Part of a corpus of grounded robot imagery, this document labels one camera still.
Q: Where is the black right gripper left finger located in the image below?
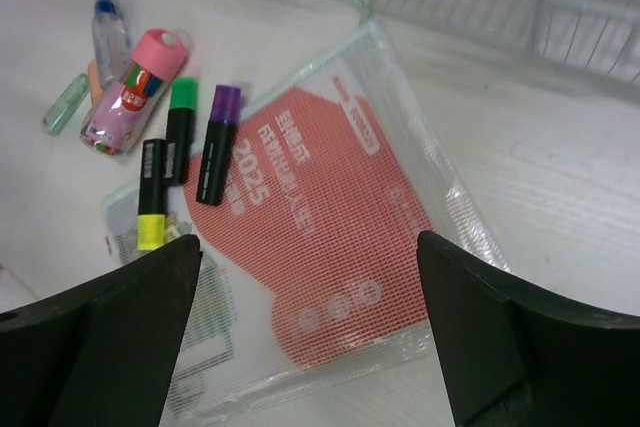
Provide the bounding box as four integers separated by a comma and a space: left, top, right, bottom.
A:
1, 234, 202, 426

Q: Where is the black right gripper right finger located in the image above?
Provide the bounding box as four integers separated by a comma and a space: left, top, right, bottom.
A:
417, 231, 639, 426

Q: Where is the yellow cap black highlighter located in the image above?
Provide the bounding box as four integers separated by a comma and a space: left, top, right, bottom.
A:
137, 138, 166, 251

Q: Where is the green cap black highlighter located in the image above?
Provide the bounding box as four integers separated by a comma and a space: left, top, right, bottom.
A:
164, 77, 199, 186

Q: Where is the green translucent plastic case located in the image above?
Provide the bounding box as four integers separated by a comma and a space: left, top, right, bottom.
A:
41, 73, 89, 136

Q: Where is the orange plastic case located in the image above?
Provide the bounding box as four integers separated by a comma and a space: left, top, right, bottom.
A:
87, 59, 104, 106

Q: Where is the purple cap black highlighter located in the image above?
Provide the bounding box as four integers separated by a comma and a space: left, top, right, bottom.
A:
196, 85, 242, 206

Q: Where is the clear blue cap bottle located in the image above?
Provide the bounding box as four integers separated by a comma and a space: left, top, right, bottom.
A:
91, 0, 131, 90

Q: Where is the pink lid marker tube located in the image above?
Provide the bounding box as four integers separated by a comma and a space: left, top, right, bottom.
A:
80, 28, 192, 157

